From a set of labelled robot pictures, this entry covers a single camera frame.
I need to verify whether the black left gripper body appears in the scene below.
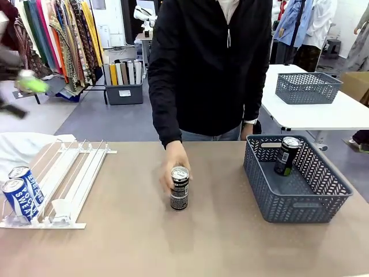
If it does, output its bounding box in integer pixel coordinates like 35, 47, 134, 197
0, 46, 26, 83

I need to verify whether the blue Pocari Sweat can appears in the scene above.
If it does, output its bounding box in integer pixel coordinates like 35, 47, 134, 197
7, 166, 46, 207
1, 177, 40, 224

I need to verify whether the black drink can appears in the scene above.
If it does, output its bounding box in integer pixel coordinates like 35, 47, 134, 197
273, 136, 302, 177
170, 166, 190, 211

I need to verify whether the person's left forearm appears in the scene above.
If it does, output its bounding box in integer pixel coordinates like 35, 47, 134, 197
244, 69, 269, 125

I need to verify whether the person's right forearm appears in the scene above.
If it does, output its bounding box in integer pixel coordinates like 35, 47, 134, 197
148, 89, 183, 149

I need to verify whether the white can dispenser rack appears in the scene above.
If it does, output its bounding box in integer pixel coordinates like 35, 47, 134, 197
0, 138, 118, 230

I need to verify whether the person's right hand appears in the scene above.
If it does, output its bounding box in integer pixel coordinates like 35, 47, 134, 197
159, 140, 193, 194

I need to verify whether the white cloth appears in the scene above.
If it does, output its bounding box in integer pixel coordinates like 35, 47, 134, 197
0, 132, 77, 185

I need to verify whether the orange hanging fabric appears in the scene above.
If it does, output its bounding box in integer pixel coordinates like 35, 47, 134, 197
51, 27, 70, 84

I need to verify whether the teal hanging fabric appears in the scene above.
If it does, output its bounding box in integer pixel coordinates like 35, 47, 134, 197
23, 0, 56, 70

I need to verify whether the dark red garment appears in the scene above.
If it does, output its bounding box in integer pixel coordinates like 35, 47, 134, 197
0, 0, 20, 52

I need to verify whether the brown patterned hanging fabric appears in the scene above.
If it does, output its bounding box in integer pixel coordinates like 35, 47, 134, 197
57, 0, 97, 87

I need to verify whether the yellow hanging fabric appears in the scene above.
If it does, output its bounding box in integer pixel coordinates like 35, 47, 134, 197
80, 0, 104, 69

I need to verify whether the white air purifier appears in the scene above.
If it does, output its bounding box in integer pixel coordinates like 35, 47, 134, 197
97, 24, 112, 49

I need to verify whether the grey storage bin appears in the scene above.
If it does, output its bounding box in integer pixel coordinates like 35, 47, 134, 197
104, 81, 144, 106

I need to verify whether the brown board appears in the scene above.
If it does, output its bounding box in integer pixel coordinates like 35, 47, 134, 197
120, 62, 129, 85

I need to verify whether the small grey side table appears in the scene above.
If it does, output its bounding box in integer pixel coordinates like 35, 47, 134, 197
134, 31, 154, 69

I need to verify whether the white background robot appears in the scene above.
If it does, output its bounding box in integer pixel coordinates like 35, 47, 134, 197
133, 5, 158, 32

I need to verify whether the person in black jacket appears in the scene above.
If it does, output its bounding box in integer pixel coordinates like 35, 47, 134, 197
147, 0, 273, 149

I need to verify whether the black stand pole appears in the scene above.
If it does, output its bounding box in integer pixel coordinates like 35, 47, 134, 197
284, 0, 307, 66

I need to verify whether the grey plastic basket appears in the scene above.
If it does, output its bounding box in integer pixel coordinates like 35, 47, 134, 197
275, 72, 344, 105

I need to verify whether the white table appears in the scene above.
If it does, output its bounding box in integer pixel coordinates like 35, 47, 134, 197
261, 63, 369, 145

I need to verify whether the blue-grey plastic basket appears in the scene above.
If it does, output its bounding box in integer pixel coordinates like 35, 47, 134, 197
243, 134, 355, 224

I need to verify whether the white hanging shirt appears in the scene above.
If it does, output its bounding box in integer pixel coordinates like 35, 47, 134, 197
302, 0, 338, 50

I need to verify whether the black stool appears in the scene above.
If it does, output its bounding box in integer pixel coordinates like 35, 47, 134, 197
322, 39, 342, 60

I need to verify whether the cardboard box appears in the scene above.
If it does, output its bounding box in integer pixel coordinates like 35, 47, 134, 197
340, 71, 369, 107

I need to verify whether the bystander's leg and shoe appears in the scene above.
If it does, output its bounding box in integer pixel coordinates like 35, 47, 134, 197
342, 129, 369, 154

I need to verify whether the black clothes rack frame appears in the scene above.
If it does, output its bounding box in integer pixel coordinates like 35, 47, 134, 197
82, 85, 109, 106

